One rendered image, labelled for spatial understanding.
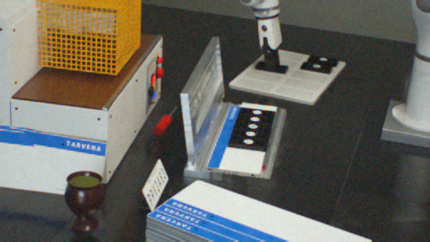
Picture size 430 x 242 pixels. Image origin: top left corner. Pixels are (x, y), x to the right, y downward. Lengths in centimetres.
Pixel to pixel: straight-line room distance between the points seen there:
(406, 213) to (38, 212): 83
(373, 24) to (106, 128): 268
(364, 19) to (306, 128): 211
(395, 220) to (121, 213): 61
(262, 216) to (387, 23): 281
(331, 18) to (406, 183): 239
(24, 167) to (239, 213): 55
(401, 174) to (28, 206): 92
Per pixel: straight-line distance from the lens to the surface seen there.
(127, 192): 195
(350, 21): 442
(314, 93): 257
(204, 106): 218
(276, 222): 167
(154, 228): 167
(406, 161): 224
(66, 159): 194
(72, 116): 192
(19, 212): 189
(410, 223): 195
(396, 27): 440
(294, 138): 228
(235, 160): 208
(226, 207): 171
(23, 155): 197
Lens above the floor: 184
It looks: 24 degrees down
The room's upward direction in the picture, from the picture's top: 4 degrees clockwise
